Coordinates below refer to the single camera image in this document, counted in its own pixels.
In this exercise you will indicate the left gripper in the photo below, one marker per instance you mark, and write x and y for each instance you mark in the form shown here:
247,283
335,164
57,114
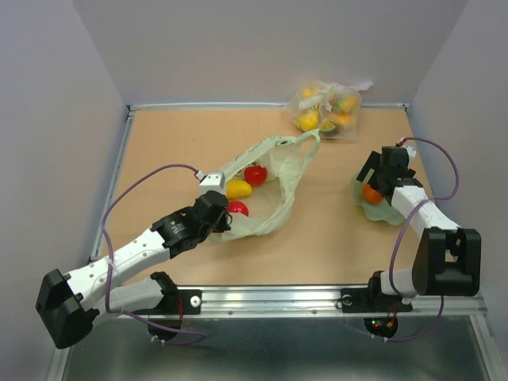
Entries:
222,225

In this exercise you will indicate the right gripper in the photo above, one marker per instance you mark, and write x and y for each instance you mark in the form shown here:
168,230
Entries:
373,162

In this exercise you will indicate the red apple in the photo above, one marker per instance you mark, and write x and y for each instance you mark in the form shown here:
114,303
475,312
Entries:
238,207

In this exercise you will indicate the orange fruit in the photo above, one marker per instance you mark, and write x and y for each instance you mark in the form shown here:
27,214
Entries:
370,195

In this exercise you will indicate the yellow mango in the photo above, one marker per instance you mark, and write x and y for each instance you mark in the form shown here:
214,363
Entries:
238,188

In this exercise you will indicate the red tomato fruit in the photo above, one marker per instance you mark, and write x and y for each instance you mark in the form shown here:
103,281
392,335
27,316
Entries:
255,176

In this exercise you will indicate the green plastic bag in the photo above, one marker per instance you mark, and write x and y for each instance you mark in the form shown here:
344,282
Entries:
286,159

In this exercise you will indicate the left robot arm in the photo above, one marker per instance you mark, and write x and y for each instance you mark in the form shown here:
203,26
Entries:
70,305

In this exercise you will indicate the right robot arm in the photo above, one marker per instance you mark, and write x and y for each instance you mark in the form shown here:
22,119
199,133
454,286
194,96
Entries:
447,262

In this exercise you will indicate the clear bag of fruit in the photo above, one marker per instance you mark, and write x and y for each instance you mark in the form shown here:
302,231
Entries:
330,108

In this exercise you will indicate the green wavy bowl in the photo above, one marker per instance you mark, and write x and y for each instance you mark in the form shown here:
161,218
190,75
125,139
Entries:
376,213

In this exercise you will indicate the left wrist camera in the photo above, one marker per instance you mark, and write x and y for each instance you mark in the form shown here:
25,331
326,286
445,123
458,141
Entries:
212,181

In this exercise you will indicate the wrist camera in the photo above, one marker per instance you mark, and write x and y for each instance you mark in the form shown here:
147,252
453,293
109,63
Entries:
212,181
410,150

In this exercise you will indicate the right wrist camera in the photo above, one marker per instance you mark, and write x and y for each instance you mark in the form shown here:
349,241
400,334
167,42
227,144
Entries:
410,150

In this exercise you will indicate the aluminium front rail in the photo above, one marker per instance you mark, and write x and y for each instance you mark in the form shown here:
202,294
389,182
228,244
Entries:
289,301

